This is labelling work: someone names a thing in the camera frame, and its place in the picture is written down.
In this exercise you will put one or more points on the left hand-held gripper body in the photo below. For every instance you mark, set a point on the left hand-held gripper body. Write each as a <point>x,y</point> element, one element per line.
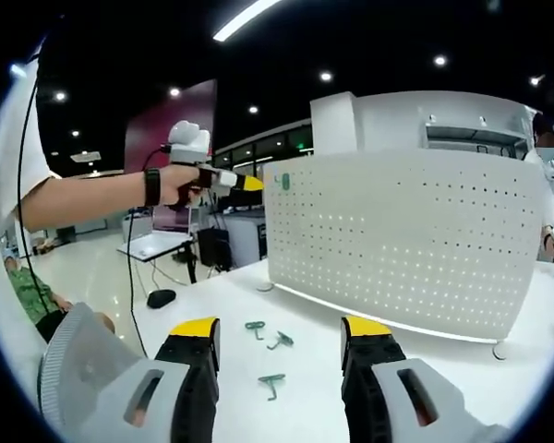
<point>189,143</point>

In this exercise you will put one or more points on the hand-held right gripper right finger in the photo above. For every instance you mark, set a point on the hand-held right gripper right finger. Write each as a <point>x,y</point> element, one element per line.
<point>369,383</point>

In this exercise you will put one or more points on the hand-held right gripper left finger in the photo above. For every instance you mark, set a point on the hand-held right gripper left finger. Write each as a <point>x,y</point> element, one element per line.
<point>189,383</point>

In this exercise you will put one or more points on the green hook assembly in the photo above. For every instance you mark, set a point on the green hook assembly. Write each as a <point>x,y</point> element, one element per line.
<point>272,379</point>
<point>284,340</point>
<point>285,182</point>
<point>254,325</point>

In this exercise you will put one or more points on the white perforated mounting plate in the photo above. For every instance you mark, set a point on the white perforated mounting plate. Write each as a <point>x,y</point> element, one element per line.
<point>397,240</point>

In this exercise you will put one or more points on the person's left hand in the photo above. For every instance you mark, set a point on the person's left hand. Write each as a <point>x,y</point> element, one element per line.
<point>173,182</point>

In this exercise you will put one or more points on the black computer tower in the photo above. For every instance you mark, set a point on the black computer tower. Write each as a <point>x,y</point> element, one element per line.
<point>214,249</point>

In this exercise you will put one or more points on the computer monitor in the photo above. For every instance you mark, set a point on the computer monitor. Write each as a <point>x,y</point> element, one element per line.
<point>171,219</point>

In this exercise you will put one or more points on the black computer mouse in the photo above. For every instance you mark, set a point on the black computer mouse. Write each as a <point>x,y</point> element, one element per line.
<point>161,299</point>

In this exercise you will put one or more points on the ceiling air vent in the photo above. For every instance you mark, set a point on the ceiling air vent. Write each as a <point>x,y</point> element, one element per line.
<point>85,157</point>

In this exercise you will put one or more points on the white desk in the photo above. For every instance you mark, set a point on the white desk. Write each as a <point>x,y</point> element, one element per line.
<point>152,247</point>

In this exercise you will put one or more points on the white mesh office chair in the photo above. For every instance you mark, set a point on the white mesh office chair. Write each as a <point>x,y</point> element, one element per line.
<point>83,350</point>

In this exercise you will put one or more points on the long ceiling light strip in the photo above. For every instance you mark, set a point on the long ceiling light strip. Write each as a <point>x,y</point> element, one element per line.
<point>244,20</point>

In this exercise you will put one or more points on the person's white shirt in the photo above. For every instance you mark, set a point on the person's white shirt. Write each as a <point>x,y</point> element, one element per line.
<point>7,161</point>

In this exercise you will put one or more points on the grey metal shelf rack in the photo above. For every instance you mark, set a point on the grey metal shelf rack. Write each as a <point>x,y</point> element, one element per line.
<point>471,134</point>

